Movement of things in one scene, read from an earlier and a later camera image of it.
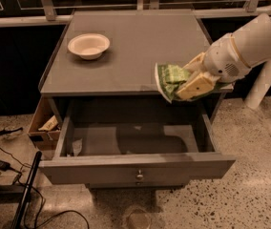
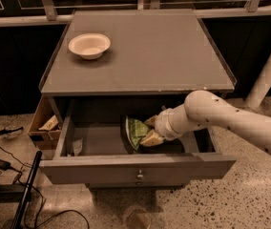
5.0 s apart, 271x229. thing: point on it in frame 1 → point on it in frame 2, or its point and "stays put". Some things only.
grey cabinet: x=114 y=126 stays put
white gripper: x=223 y=62 → x=163 y=127
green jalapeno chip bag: x=169 y=77 → x=135 y=130
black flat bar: x=22 y=204 stays put
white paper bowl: x=89 y=46 stays put
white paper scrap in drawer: x=77 y=147 stays put
